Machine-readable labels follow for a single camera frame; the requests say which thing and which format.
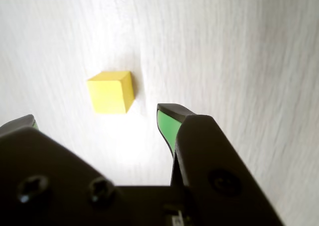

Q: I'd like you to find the yellow wooden cube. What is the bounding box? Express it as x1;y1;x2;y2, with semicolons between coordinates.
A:
86;70;137;115

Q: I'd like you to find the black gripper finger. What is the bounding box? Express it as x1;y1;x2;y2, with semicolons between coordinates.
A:
0;114;130;226
156;103;287;226

